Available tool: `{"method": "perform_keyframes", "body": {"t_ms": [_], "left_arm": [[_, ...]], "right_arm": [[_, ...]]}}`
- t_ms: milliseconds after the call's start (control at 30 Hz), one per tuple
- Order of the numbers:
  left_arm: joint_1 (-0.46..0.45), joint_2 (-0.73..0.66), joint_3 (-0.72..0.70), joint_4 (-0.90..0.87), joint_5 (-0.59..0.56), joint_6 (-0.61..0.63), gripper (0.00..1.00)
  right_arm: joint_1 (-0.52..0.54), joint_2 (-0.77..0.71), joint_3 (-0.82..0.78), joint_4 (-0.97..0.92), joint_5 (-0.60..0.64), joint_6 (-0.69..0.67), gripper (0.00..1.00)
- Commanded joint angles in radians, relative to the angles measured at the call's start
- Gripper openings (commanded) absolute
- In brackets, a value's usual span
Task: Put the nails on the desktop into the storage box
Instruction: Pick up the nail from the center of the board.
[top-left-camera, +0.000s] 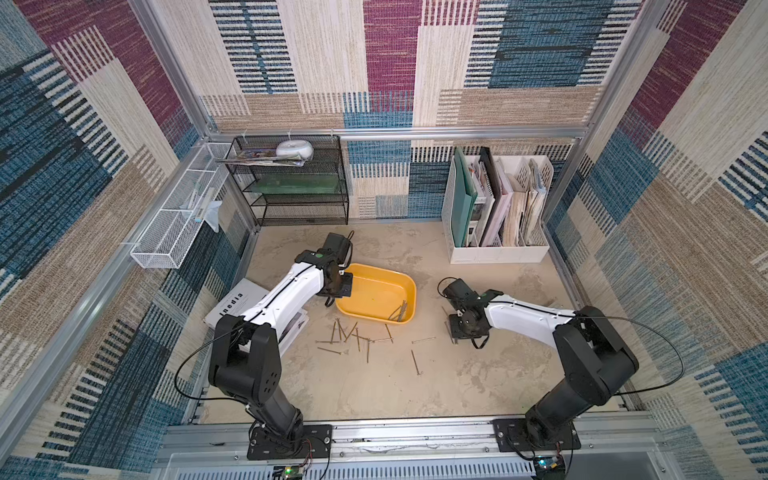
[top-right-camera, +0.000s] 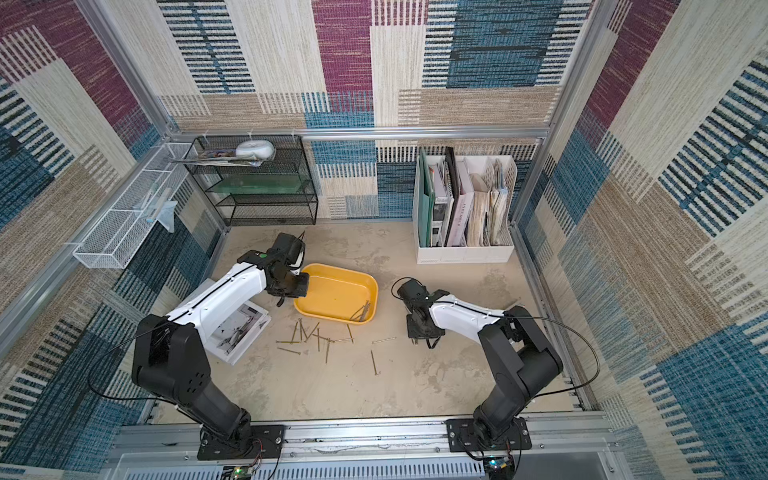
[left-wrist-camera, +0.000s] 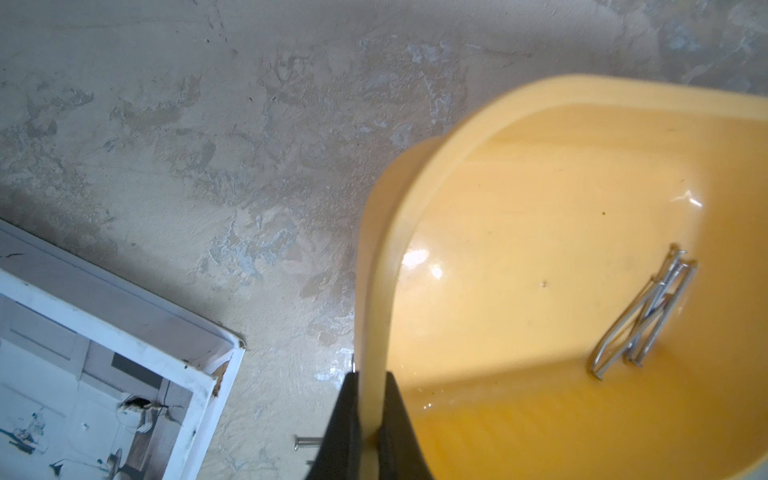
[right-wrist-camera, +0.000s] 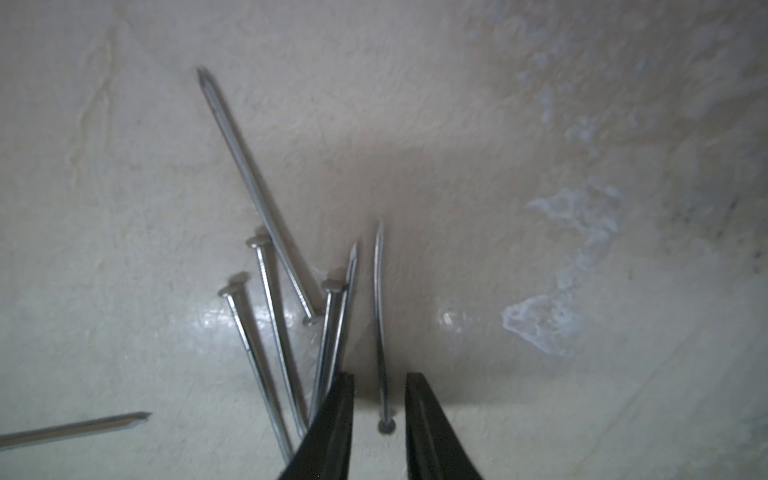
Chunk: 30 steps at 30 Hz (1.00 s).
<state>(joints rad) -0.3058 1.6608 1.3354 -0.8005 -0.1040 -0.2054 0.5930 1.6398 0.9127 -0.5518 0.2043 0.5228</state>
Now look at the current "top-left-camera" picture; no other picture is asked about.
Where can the yellow plastic storage box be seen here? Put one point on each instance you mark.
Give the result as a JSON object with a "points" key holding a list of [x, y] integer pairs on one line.
{"points": [[377, 292]]}

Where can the white wire wall basket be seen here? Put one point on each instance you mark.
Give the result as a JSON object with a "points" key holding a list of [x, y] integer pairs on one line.
{"points": [[191, 204]]}

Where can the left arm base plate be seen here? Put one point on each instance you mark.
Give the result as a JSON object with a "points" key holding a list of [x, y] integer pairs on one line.
{"points": [[312, 441]]}

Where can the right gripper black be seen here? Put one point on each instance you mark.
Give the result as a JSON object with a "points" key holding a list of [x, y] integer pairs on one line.
{"points": [[459, 327]]}

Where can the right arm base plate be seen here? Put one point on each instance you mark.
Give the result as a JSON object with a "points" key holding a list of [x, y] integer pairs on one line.
{"points": [[519, 435]]}

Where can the white round object on shelf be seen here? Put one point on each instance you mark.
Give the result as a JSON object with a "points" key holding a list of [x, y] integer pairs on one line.
{"points": [[295, 150]]}

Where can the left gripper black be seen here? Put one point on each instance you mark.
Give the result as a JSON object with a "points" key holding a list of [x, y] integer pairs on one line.
{"points": [[346, 289]]}

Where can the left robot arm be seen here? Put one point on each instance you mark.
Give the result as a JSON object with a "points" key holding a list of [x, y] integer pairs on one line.
{"points": [[245, 360]]}

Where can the black wire mesh shelf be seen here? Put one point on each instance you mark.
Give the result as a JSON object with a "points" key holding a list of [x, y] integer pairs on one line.
{"points": [[283, 192]]}

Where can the green folder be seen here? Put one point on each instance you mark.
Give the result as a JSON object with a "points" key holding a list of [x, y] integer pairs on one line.
{"points": [[465, 195]]}

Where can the white file organizer box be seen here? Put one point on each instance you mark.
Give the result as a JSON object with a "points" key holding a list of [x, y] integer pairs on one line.
{"points": [[507, 221]]}

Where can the steel nail lone front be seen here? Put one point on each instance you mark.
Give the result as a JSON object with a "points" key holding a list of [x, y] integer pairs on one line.
{"points": [[415, 363]]}

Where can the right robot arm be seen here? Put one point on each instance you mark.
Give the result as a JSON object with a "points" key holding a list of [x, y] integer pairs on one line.
{"points": [[595, 359]]}

